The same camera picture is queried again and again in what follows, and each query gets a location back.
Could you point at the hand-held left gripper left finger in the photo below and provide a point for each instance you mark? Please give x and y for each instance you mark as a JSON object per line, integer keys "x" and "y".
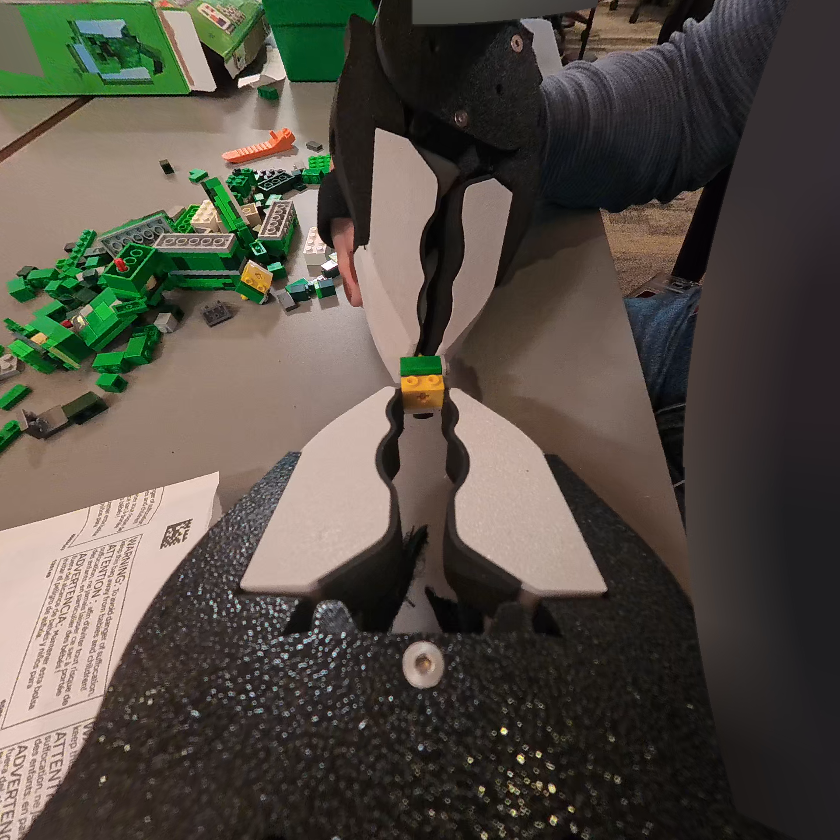
{"x": 328, "y": 512}

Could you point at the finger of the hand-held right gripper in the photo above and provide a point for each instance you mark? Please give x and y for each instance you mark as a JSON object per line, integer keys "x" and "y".
{"x": 485, "y": 249}
{"x": 394, "y": 229}

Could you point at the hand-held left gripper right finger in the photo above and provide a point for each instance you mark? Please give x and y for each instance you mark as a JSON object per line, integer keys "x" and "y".
{"x": 518, "y": 518}

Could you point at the green toy brick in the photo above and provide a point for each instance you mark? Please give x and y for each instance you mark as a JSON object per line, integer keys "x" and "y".
{"x": 421, "y": 366}

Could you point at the yellow toy brick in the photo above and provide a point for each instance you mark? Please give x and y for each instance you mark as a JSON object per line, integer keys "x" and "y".
{"x": 256, "y": 279}
{"x": 423, "y": 394}

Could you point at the person's right forearm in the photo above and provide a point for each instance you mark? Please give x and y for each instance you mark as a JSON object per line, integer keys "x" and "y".
{"x": 643, "y": 111}

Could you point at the grey desk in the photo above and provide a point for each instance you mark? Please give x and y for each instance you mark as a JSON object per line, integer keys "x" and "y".
{"x": 262, "y": 407}

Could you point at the person's right hand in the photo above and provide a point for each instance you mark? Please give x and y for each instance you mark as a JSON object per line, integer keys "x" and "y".
{"x": 348, "y": 262}

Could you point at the white toy brick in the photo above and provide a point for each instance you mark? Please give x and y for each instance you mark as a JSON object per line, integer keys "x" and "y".
{"x": 316, "y": 246}

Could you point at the plain green box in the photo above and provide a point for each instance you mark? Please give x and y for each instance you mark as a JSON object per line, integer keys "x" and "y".
{"x": 315, "y": 46}

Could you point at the orange brick separator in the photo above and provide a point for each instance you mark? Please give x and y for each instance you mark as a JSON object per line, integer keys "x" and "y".
{"x": 253, "y": 154}

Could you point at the dark grey small toy piece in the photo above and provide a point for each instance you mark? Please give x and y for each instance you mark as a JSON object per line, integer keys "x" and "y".
{"x": 218, "y": 315}

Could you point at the long grey toy brick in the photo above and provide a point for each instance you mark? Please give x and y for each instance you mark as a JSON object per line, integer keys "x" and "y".
{"x": 197, "y": 244}

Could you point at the person's leg in jeans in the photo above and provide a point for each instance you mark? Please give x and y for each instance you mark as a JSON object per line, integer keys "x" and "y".
{"x": 659, "y": 354}

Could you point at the printed cardboard flap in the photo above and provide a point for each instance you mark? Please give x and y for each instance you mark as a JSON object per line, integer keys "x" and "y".
{"x": 226, "y": 26}

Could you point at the white printed plastic bag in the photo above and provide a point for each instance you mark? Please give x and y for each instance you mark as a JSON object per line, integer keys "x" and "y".
{"x": 79, "y": 590}

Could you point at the pile of green toy bricks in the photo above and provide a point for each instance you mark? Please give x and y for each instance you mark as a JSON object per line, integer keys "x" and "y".
{"x": 124, "y": 315}

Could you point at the green picture cardboard box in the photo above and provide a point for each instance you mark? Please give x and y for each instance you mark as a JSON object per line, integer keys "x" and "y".
{"x": 98, "y": 86}

